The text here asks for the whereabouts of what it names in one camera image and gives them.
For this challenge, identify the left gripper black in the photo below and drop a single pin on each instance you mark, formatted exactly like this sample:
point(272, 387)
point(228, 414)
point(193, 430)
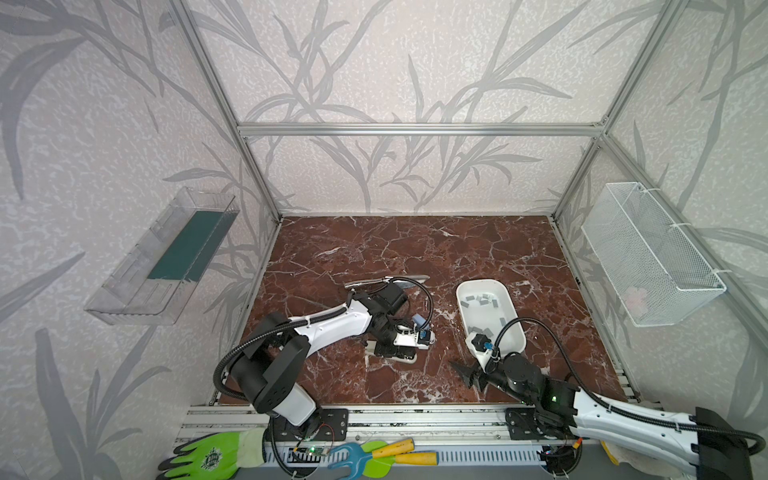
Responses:
point(390, 342)

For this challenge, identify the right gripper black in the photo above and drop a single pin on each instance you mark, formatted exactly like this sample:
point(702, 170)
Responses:
point(488, 374)

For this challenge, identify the black white stapler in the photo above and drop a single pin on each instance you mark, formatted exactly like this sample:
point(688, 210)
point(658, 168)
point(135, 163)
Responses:
point(392, 352)

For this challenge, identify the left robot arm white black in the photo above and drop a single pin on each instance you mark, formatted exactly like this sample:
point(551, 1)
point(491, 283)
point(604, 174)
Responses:
point(264, 369)

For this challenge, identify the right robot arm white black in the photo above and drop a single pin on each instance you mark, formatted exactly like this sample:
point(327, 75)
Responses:
point(703, 444)

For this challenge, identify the white plastic tray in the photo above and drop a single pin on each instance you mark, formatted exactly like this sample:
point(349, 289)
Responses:
point(481, 313)

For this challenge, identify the white knit work glove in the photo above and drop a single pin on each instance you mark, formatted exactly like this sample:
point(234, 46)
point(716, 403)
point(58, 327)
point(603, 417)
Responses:
point(619, 455)

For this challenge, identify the pink object in basket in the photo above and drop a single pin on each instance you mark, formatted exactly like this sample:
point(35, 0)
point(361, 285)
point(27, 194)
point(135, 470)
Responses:
point(635, 302)

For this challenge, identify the green black work glove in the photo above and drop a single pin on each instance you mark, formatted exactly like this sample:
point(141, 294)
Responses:
point(215, 456)

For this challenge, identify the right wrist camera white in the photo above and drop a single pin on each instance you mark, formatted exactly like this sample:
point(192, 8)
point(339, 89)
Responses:
point(480, 342)

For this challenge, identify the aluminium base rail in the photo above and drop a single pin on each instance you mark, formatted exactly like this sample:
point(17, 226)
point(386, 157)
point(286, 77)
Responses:
point(461, 434)

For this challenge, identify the green trowel yellow handle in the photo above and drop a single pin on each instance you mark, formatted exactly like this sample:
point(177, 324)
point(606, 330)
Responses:
point(378, 468)

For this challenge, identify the white wire mesh basket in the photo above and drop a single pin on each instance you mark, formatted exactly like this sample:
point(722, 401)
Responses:
point(639, 244)

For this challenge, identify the clear acrylic wall shelf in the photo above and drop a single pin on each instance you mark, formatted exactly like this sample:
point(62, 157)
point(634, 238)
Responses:
point(156, 279)

